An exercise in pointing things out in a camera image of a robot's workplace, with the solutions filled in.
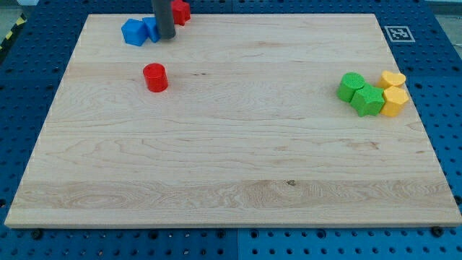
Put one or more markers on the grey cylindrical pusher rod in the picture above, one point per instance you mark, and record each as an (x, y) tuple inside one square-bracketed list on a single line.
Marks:
[(164, 15)]

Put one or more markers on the red star block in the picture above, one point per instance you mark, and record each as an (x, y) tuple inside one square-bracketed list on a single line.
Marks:
[(181, 12)]

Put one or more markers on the green star block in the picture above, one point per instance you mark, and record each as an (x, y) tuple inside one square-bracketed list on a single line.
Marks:
[(368, 101)]

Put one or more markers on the blue block behind rod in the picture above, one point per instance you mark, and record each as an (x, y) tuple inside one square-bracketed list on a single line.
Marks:
[(151, 26)]

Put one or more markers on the blue cube block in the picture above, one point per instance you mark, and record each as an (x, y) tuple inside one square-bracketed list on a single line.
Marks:
[(134, 32)]

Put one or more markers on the red cylinder block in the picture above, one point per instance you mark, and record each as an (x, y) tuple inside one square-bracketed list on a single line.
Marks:
[(155, 77)]

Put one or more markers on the wooden board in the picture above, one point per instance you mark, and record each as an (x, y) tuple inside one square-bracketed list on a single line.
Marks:
[(248, 134)]

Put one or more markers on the green cylinder block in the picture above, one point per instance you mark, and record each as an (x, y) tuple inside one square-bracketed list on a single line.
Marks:
[(349, 84)]

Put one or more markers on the white fiducial marker tag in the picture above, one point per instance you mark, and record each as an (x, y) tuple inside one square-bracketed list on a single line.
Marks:
[(399, 34)]

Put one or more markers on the yellow heart block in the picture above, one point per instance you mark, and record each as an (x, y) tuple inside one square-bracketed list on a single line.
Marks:
[(390, 79)]

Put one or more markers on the yellow hexagon block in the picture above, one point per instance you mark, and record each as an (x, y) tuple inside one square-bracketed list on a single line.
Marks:
[(395, 100)]

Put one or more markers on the black screw front left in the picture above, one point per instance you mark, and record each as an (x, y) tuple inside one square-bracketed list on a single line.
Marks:
[(36, 234)]

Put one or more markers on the black screw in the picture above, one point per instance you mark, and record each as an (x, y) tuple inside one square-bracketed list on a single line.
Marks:
[(36, 234), (437, 231)]

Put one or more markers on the black screw front right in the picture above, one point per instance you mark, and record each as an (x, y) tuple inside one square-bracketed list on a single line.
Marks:
[(437, 231)]

